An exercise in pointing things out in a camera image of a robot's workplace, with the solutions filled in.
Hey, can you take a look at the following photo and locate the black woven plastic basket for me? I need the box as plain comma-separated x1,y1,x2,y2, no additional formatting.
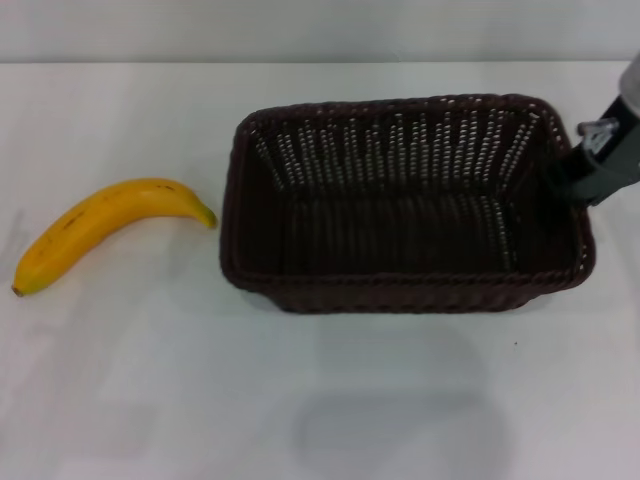
218,92,599,315

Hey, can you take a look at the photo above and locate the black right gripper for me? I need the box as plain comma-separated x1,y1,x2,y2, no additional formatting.
544,93,640,209

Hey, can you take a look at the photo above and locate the yellow banana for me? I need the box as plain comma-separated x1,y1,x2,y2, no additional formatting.
11,177,220,298

